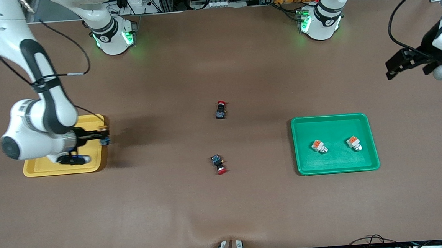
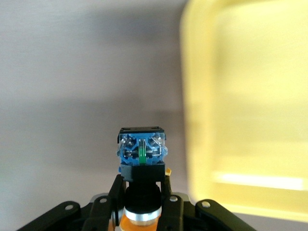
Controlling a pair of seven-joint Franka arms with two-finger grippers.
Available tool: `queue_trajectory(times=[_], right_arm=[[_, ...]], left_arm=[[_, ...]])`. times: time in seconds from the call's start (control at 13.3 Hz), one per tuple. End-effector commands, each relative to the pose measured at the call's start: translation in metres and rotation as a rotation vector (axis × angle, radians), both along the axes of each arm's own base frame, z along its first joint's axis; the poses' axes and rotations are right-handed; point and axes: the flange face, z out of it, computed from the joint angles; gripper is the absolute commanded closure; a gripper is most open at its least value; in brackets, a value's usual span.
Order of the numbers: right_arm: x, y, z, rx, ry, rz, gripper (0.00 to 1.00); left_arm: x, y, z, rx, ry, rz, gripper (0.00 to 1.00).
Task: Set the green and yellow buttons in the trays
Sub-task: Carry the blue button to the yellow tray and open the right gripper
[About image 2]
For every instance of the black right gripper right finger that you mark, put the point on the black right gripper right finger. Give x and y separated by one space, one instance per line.
172 214

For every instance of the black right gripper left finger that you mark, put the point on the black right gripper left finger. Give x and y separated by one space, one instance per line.
98 214

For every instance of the yellow push button switch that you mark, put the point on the yellow push button switch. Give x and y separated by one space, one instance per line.
142 154

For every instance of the yellow plastic tray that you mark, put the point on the yellow plastic tray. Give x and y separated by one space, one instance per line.
252 108

